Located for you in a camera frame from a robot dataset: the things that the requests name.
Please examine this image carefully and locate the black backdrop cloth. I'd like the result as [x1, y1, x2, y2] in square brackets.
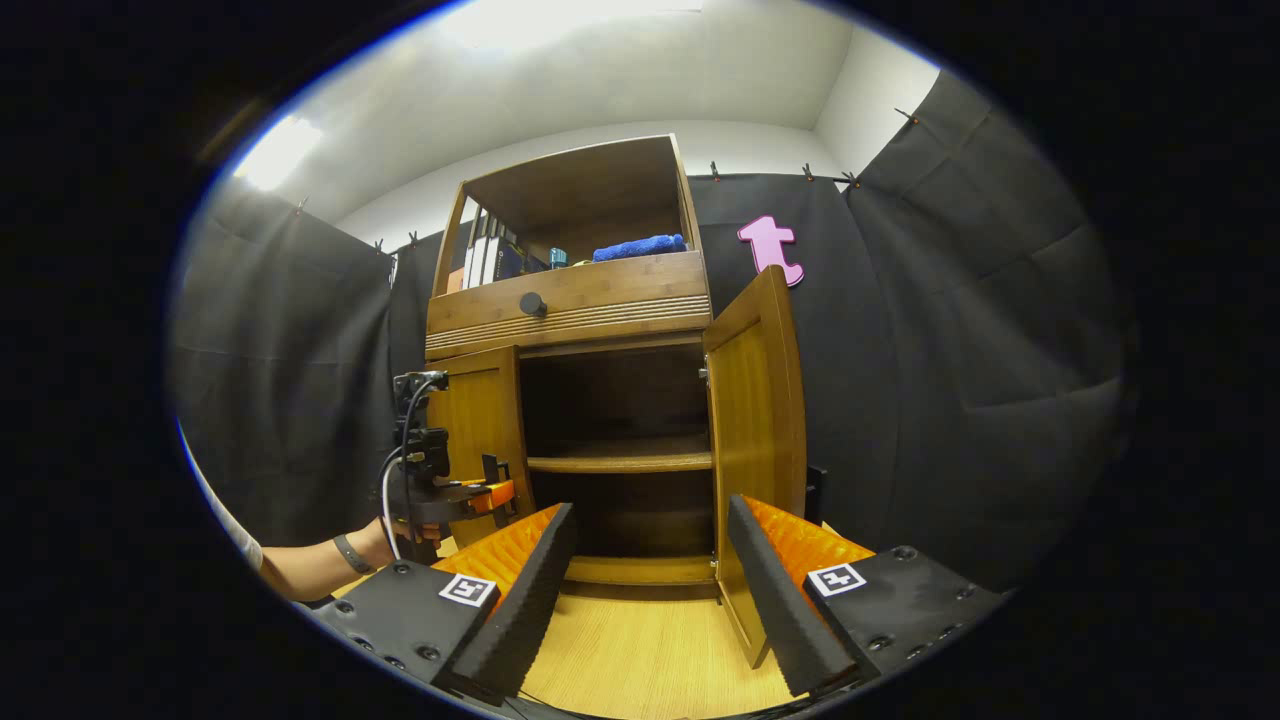
[170, 70, 1136, 591]

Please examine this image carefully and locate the dark blue book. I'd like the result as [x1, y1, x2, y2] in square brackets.
[495, 240, 548, 281]

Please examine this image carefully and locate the wooden double-door shoe cabinet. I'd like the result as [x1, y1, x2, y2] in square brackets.
[425, 135, 716, 601]

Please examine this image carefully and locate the wooden cabinet door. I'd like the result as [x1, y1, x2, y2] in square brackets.
[702, 265, 809, 669]
[428, 345, 536, 551]

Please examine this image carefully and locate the blue towel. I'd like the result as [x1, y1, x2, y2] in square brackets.
[592, 234, 689, 263]

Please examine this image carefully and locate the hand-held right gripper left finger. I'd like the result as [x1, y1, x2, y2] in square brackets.
[315, 502, 579, 701]

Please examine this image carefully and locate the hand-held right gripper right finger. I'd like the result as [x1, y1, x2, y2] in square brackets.
[727, 494, 1006, 699]

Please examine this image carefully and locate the wooden inner cabinet shelf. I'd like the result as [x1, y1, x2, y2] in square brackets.
[527, 435, 713, 474]

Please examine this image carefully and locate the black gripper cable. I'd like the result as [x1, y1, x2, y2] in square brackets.
[380, 375, 443, 561]

